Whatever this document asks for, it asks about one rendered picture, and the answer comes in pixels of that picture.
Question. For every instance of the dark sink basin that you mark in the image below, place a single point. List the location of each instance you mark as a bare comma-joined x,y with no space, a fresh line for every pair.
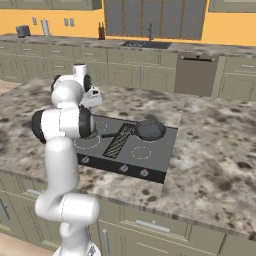
146,44

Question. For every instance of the dark sink tap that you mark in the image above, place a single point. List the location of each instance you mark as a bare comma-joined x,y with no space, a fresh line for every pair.
150,32

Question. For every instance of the grey dishwasher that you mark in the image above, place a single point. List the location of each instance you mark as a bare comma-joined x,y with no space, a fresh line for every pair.
195,76

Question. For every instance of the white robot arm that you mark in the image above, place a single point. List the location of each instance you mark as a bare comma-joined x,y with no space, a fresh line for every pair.
63,160

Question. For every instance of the dark grey frying pan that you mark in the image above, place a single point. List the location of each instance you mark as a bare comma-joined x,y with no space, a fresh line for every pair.
150,130

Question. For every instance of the olive base cupboard run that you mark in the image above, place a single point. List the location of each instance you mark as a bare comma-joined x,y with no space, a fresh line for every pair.
110,66
238,80

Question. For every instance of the grey window shutters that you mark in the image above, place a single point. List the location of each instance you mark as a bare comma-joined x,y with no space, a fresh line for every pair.
155,18

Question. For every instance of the grey hob knob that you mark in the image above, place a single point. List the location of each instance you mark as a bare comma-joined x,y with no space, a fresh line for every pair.
85,159
124,168
144,172

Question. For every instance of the olive island drawer front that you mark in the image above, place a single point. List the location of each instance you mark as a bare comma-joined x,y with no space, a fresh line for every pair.
20,186
206,238
150,216

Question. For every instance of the white paper towel roll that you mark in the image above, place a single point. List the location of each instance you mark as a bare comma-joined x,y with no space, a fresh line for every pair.
45,28

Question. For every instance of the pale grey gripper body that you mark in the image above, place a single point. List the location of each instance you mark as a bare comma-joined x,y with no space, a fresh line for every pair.
92,98

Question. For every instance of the olive wall cupboards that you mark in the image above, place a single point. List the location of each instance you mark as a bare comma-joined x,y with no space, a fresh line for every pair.
232,5
50,4

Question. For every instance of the grey toaster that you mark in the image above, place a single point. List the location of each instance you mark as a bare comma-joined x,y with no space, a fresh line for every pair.
22,31

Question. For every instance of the brown knife block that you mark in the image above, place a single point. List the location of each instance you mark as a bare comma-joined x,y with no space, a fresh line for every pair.
101,32

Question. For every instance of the black hob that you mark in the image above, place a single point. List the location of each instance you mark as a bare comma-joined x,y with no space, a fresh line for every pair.
146,160

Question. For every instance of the grey wall socket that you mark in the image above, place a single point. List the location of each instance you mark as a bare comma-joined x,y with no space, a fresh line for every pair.
71,22
66,22
34,21

